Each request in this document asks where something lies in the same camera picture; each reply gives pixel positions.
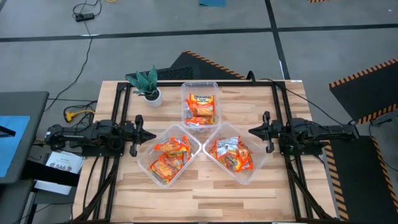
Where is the grey desk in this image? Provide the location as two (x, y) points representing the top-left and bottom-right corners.
(0, 91), (50, 184)

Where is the yellow power plug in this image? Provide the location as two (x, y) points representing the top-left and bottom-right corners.
(64, 109), (96, 123)

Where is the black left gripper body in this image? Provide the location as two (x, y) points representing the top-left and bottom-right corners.
(124, 114), (144, 157)

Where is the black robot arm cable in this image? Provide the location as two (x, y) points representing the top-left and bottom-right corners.
(247, 70), (355, 125)

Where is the hazard-striped black floor mat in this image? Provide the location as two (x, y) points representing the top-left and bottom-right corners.
(169, 49), (248, 81)
(328, 57), (398, 125)
(322, 134), (398, 222)

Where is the green plant in white pot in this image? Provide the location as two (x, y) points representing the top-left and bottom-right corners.
(124, 65), (163, 108)

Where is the black power adapter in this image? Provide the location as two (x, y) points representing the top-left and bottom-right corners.
(75, 12), (95, 22)

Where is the black floor cable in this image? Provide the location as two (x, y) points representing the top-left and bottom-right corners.
(43, 20), (94, 113)

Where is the large clear plastic bin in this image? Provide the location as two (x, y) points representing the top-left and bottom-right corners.
(202, 122), (271, 187)

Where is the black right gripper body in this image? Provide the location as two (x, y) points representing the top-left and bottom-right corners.
(262, 111), (284, 154)

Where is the plain white paper sheet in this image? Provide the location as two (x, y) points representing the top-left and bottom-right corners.
(33, 180), (73, 196)

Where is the blue desk mat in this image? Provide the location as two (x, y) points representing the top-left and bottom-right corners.
(0, 115), (31, 179)

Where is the blue floor mat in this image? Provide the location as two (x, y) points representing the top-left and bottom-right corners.
(198, 0), (227, 8)

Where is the white printed paper sheet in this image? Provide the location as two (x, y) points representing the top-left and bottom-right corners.
(45, 151), (85, 174)

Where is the labelled clear plastic bin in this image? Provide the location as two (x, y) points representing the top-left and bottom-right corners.
(136, 123), (203, 189)

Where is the small clear plastic bin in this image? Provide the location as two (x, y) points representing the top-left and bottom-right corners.
(180, 80), (222, 130)

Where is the black perforated floor plate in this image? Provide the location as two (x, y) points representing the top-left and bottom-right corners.
(125, 66), (194, 82)

